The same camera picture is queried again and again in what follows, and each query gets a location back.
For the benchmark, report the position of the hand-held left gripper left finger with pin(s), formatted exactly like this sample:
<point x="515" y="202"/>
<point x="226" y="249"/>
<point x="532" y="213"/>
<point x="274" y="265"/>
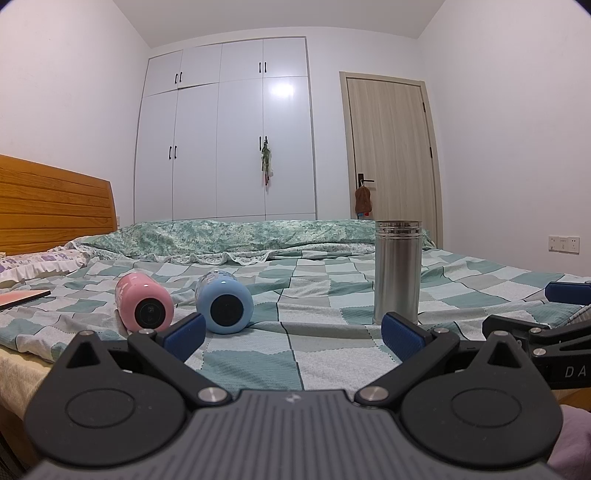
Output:
<point x="185" y="336"/>

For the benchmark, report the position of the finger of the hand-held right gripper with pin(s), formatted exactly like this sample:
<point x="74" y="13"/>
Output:
<point x="569" y="293"/>
<point x="512" y="324"/>

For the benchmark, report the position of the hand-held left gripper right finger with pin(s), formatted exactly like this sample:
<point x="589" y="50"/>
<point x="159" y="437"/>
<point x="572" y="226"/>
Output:
<point x="402" y="339"/>

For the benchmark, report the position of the light blue bottle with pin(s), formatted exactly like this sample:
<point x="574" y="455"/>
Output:
<point x="226" y="302"/>

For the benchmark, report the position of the pink bottle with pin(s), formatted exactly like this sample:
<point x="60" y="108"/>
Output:
<point x="143" y="300"/>

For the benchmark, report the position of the stainless steel thermos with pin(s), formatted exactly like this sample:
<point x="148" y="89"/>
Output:
<point x="397" y="277"/>

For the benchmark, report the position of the pale purple cloth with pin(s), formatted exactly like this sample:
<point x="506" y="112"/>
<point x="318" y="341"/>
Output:
<point x="575" y="443"/>

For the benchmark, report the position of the green checkered bed sheet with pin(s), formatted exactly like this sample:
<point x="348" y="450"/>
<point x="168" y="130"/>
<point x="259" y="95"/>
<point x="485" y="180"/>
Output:
<point x="314" y="295"/>

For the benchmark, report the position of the green floral quilt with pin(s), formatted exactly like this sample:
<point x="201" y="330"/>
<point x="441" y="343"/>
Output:
<point x="240" y="237"/>

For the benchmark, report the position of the brown hanging cloth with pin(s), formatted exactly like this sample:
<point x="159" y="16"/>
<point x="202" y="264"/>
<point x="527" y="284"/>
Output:
<point x="363" y="201"/>

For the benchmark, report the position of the pink flat book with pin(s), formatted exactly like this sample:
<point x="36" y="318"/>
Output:
<point x="21" y="299"/>

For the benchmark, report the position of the purple floral pillow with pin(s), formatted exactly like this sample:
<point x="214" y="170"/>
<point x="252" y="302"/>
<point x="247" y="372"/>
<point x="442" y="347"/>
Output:
<point x="32" y="263"/>

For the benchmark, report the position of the beige mattress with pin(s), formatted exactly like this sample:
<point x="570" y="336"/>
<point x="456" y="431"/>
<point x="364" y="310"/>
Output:
<point x="18" y="383"/>

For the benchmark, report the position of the wooden headboard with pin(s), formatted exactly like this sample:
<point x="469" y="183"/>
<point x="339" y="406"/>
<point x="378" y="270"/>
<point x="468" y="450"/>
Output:
<point x="51" y="207"/>

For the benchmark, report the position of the light wooden door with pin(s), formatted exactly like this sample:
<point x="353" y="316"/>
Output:
<point x="392" y="152"/>

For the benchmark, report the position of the green hanging ornament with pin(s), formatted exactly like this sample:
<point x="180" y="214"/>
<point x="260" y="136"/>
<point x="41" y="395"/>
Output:
<point x="266" y="161"/>

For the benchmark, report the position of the white wardrobe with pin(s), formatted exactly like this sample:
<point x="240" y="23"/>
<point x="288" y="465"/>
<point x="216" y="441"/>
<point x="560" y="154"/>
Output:
<point x="217" y="138"/>

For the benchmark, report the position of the white wall socket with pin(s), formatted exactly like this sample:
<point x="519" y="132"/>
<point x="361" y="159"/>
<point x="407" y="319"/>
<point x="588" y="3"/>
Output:
<point x="563" y="243"/>

